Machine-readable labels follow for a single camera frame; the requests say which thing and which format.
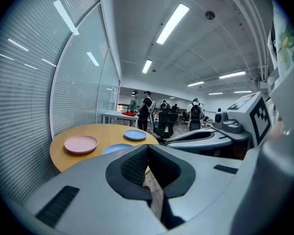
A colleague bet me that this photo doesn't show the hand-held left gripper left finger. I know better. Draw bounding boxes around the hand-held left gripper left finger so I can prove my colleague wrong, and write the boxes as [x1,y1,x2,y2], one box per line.
[23,144,169,235]

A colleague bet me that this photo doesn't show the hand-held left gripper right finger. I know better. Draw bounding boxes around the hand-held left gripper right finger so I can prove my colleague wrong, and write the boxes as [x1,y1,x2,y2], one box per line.
[148,144,245,235]

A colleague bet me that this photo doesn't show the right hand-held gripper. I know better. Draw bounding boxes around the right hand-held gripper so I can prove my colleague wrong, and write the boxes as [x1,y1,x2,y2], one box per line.
[165,91,272,155]

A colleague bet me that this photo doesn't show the big blue plate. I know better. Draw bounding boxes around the big blue plate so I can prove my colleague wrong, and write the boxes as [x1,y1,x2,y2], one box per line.
[102,143,134,156]
[123,129,147,141]

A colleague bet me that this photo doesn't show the big pink plate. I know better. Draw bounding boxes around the big pink plate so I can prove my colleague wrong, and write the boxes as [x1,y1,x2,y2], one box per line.
[64,135,99,154]

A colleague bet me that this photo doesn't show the person's right forearm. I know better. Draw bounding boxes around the person's right forearm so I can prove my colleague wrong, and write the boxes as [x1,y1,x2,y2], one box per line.
[269,117,285,139]

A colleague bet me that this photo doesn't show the black office chair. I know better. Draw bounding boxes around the black office chair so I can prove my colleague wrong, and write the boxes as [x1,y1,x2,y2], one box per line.
[153,111,179,141]

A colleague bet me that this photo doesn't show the white table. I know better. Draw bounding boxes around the white table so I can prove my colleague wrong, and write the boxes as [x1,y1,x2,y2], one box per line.
[101,110,140,128]

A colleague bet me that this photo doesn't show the person's white flower shirt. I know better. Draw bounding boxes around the person's white flower shirt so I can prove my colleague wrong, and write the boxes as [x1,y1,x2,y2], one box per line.
[267,0,294,102]

